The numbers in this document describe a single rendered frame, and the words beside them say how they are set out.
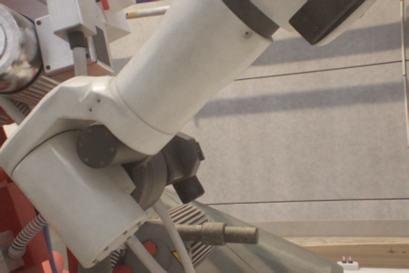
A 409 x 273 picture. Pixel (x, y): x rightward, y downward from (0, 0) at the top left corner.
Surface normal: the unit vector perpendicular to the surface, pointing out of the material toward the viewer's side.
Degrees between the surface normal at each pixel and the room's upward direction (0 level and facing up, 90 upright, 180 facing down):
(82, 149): 90
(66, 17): 81
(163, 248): 90
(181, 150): 90
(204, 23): 97
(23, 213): 73
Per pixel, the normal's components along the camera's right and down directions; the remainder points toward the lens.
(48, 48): -0.28, -0.11
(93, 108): -0.37, 0.13
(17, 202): 0.89, -0.36
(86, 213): -0.03, -0.18
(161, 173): 0.96, -0.06
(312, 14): -0.19, 0.32
